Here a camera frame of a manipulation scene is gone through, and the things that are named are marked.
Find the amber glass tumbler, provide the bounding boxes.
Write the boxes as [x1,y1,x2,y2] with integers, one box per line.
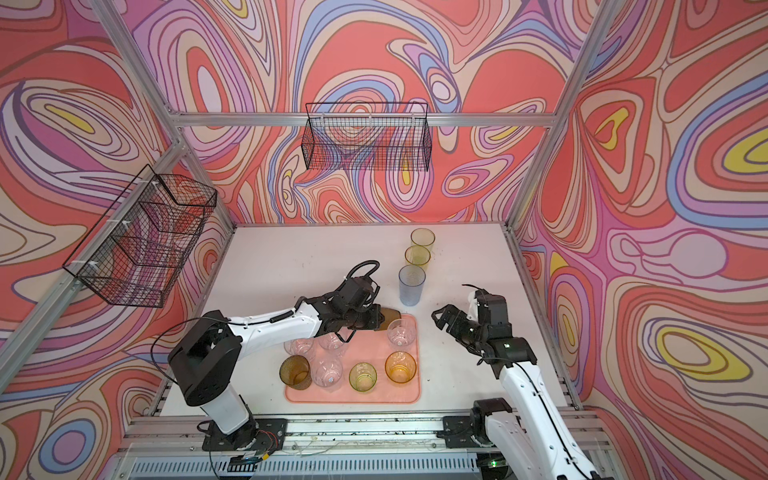
[385,351,418,384]

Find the dark olive dotted glass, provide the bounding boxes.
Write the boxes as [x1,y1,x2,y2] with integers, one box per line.
[279,355,312,390]

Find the black wire basket back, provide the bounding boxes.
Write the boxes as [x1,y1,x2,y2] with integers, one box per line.
[301,101,432,172]

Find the clear glass small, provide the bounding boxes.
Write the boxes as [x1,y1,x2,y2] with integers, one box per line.
[387,316,417,347]

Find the clear glass tumbler front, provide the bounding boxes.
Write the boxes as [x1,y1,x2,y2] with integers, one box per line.
[310,355,344,388]

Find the yellow-green tall glass back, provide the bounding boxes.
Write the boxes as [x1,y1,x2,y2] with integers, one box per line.
[410,227,436,251]

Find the clear faceted glass tumbler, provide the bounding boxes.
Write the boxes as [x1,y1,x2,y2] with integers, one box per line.
[284,338,316,360]

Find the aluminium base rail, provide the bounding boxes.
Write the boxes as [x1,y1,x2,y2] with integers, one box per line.
[105,412,514,479]

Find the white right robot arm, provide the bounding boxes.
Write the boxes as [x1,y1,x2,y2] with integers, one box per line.
[431,288,605,479]

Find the yellow tall glass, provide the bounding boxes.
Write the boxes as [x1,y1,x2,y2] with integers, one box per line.
[404,245,432,270]

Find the black wire basket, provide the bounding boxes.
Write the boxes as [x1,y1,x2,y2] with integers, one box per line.
[62,165,218,308]
[301,101,432,172]

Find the blue textured tall glass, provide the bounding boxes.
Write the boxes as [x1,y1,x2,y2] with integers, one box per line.
[398,264,426,307]

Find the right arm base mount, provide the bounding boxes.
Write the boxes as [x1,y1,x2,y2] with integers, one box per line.
[436,397,516,449]

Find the black wire basket left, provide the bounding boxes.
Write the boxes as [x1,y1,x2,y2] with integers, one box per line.
[62,165,218,308]

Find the green glass tumbler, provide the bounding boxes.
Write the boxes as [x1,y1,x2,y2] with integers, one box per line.
[349,362,378,393]

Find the pink plastic tray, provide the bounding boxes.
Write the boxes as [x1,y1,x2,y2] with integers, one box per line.
[285,330,421,405]

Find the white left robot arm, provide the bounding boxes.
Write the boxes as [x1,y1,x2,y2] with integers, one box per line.
[168,275,384,436]

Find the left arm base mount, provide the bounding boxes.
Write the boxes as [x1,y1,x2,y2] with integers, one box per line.
[197,416,288,453]

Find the small dark amber glass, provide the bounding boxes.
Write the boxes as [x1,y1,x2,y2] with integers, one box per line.
[379,307,402,331]

